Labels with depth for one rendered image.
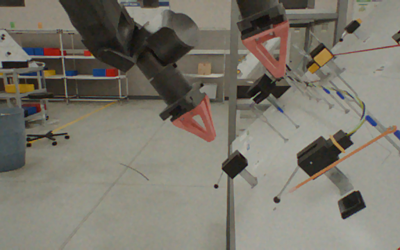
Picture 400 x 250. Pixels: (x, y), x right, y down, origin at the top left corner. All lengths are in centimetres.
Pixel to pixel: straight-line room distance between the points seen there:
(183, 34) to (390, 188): 38
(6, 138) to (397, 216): 372
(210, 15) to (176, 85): 763
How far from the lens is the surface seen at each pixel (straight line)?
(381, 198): 54
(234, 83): 147
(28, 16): 952
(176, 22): 50
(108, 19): 48
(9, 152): 397
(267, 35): 48
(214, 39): 811
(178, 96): 54
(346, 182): 60
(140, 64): 55
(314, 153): 56
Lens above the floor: 129
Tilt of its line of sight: 14 degrees down
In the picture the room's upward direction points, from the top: straight up
